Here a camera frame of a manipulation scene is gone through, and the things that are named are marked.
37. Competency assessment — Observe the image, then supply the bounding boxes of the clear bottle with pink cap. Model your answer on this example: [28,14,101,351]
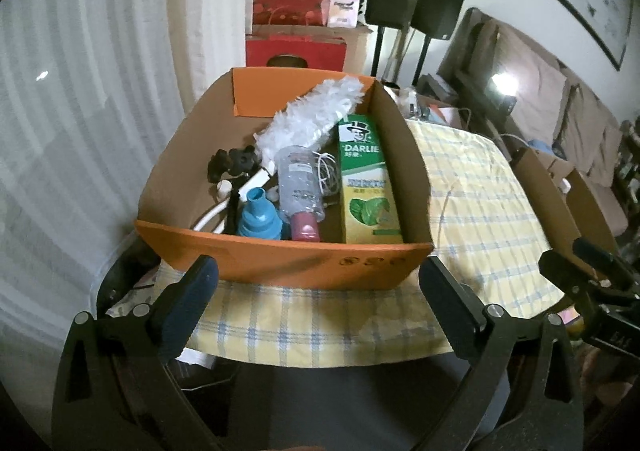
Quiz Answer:
[276,145,331,242]

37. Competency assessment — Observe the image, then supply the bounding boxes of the large brown cardboard box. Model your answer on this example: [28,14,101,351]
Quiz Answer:
[250,23,375,79]

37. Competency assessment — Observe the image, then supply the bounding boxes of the small black star knob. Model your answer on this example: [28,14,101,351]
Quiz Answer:
[207,148,236,184]

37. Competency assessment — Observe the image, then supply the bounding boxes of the yellow plaid tablecloth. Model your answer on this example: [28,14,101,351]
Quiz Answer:
[107,118,566,367]

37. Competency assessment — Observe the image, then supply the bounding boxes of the pink tissue pack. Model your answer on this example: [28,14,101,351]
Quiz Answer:
[327,0,363,28]

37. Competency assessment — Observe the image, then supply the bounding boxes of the white charger cable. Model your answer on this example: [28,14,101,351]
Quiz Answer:
[192,168,273,234]

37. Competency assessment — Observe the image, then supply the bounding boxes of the thin white wire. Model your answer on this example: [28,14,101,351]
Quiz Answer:
[312,151,343,194]

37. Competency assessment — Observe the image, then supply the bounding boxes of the sofa with brown cover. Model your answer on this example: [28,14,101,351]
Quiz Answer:
[440,6,640,237]

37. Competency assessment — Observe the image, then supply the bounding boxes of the black power bank light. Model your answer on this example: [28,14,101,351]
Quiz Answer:
[490,71,518,116]

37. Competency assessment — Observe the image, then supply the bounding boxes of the blue plastic item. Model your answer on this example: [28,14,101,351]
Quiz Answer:
[236,187,283,241]

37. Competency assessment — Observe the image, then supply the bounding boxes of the large black star knob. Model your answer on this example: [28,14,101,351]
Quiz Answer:
[231,145,262,178]

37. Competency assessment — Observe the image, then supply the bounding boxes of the red chocolate gift box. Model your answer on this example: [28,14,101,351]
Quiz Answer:
[245,33,348,72]

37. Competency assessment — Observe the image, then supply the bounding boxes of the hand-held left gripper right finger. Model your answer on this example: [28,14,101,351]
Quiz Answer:
[417,256,586,451]

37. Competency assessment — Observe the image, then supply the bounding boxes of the green toothpaste box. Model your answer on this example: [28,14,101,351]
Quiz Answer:
[336,115,405,246]

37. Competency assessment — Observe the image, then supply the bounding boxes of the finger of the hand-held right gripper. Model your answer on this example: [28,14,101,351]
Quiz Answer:
[539,249,609,305]
[573,236,640,288]

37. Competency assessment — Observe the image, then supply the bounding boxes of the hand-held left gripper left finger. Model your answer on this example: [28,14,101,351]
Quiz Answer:
[50,255,226,451]

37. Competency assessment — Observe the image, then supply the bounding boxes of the white fluffy duster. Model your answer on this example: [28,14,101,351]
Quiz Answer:
[252,77,365,172]

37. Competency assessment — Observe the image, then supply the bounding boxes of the orange cardboard box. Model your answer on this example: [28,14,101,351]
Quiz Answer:
[134,67,436,292]

